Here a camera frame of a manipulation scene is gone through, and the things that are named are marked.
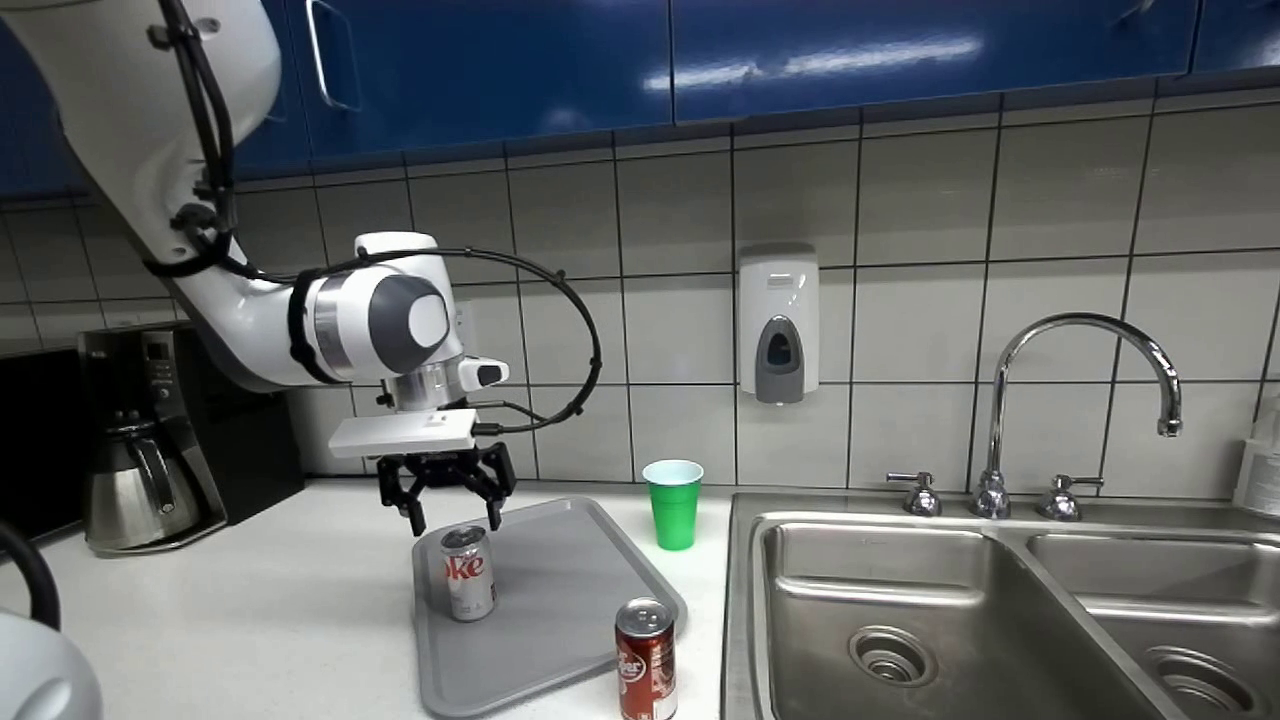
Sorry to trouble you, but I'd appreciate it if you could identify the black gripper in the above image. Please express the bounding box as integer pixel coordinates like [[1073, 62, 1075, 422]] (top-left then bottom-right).
[[376, 440, 521, 538]]

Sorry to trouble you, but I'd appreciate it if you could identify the silver diet soda can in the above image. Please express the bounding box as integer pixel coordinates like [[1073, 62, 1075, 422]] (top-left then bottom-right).
[[437, 518, 498, 626]]

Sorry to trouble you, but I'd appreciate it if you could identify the red soda can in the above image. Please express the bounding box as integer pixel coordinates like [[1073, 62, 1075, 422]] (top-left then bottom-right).
[[613, 596, 678, 720]]

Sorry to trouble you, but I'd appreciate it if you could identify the grey plastic tray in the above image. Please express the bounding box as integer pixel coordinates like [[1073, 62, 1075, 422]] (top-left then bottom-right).
[[408, 493, 692, 720]]

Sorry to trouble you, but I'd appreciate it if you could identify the green plastic cup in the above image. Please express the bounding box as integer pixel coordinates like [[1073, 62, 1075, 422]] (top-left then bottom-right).
[[641, 455, 707, 554]]

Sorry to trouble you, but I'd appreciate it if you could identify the black coffee maker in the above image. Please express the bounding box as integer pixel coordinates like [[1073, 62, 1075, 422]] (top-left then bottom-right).
[[79, 323, 309, 554]]

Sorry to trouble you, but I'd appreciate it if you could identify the stainless steel carafe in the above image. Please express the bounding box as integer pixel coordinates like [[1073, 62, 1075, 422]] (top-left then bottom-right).
[[83, 419, 204, 552]]

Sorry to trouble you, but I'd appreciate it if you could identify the black microwave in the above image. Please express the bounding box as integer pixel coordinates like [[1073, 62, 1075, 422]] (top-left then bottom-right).
[[0, 348, 95, 545]]

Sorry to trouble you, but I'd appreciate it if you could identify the stainless steel double sink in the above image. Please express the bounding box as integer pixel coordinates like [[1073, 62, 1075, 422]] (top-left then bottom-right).
[[719, 493, 1280, 720]]

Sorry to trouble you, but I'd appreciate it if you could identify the chrome gooseneck faucet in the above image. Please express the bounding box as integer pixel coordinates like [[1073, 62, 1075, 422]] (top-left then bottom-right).
[[966, 308, 1189, 518]]

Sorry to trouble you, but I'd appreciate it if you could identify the translucent white soap bottle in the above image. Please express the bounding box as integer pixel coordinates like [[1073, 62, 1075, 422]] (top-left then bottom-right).
[[1230, 397, 1280, 518]]

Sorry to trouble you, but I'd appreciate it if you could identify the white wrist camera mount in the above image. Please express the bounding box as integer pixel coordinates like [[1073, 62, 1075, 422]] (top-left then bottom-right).
[[325, 403, 481, 463]]

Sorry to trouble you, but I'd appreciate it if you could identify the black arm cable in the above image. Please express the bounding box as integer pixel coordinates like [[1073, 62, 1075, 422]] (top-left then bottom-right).
[[150, 0, 603, 440]]

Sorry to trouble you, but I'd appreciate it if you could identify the white wall soap dispenser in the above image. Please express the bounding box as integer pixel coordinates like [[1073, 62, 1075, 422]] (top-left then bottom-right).
[[736, 248, 822, 409]]

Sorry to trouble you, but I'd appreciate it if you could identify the thick black cable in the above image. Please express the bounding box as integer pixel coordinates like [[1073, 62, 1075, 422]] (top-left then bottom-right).
[[0, 518, 63, 631]]

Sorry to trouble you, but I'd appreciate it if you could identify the chrome faucet handle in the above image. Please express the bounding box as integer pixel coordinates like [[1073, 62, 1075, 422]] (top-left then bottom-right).
[[884, 469, 948, 518], [1040, 471, 1104, 524]]

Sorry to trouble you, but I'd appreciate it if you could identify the blue wall cabinet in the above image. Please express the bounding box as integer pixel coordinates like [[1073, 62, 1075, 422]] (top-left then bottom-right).
[[0, 0, 1280, 203]]

